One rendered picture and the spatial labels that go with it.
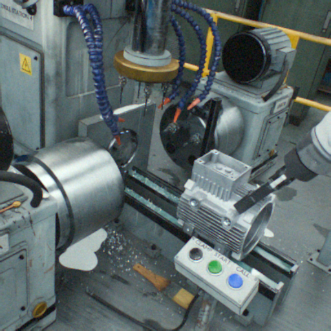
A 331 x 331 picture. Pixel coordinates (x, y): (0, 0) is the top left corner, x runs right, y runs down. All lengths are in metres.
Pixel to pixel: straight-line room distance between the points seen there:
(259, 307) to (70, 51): 0.86
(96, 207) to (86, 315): 0.28
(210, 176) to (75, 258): 0.46
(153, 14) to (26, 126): 0.55
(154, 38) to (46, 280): 0.65
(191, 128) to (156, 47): 0.37
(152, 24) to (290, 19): 3.25
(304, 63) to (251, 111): 2.82
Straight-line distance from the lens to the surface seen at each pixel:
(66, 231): 0.98
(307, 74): 4.33
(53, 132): 1.29
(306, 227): 1.58
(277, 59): 1.62
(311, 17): 4.25
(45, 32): 1.19
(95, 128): 1.21
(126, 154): 1.36
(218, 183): 1.06
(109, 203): 1.02
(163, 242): 1.26
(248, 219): 1.03
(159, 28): 1.11
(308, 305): 1.30
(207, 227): 1.09
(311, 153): 0.86
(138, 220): 1.30
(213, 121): 1.23
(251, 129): 1.54
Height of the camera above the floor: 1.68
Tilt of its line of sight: 30 degrees down
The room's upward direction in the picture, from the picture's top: 10 degrees clockwise
